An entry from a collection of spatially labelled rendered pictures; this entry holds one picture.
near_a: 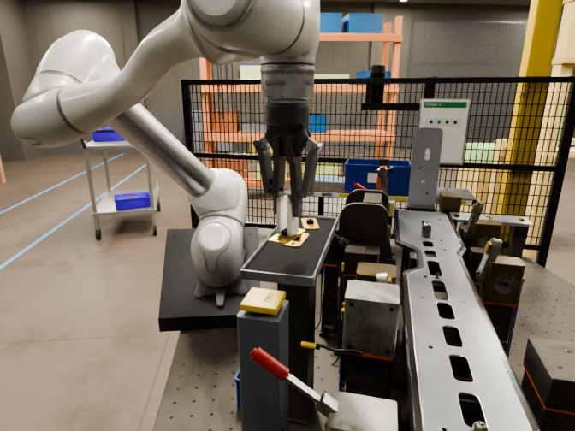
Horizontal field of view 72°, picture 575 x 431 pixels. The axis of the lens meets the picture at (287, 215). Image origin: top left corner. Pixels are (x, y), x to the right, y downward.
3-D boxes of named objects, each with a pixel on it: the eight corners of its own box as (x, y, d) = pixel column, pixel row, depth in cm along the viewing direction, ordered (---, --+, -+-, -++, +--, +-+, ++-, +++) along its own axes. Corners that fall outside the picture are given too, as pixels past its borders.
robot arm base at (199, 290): (193, 309, 135) (191, 304, 130) (195, 251, 146) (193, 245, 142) (247, 306, 137) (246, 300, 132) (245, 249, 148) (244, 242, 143)
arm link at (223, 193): (215, 241, 144) (222, 192, 156) (253, 233, 138) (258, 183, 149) (10, 88, 87) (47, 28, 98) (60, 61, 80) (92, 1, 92)
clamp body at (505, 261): (516, 380, 112) (539, 268, 102) (471, 373, 115) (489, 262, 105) (509, 365, 118) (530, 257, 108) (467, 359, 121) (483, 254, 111)
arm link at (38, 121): (41, 106, 74) (66, 59, 81) (-18, 132, 81) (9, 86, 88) (97, 150, 84) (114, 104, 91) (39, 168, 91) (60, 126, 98)
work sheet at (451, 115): (463, 165, 191) (471, 98, 182) (414, 163, 196) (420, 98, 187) (462, 164, 193) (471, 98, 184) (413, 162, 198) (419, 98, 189)
